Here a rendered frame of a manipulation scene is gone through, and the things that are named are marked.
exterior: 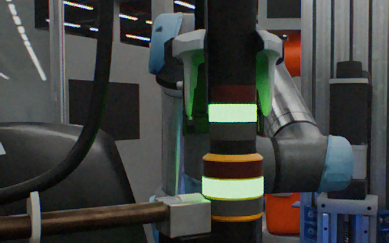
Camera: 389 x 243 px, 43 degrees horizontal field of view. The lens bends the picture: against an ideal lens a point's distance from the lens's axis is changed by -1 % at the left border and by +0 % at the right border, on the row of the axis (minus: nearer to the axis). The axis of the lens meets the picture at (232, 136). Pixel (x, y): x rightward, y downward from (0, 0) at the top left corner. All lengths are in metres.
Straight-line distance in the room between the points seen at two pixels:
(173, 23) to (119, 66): 3.89
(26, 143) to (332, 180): 0.38
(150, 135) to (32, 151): 4.70
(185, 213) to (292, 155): 0.32
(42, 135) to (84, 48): 4.08
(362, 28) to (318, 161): 0.67
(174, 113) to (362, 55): 0.50
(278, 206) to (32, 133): 3.91
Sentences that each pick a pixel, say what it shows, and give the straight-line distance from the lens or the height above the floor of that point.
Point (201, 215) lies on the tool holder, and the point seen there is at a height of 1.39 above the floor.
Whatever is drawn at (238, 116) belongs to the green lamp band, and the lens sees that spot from 0.33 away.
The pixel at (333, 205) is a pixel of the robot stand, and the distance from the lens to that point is 1.17.
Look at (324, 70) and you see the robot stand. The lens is 1.25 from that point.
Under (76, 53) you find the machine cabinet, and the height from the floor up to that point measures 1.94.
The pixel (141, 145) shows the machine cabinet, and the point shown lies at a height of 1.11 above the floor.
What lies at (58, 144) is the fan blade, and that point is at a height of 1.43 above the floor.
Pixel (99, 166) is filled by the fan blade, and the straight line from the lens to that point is 0.44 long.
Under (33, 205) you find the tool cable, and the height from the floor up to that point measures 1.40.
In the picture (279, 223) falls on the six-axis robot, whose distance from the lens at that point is 4.32.
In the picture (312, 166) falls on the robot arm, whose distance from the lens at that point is 0.63.
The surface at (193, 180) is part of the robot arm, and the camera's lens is 0.60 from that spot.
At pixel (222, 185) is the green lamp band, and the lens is 0.33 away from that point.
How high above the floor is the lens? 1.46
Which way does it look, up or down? 3 degrees down
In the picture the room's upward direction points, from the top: straight up
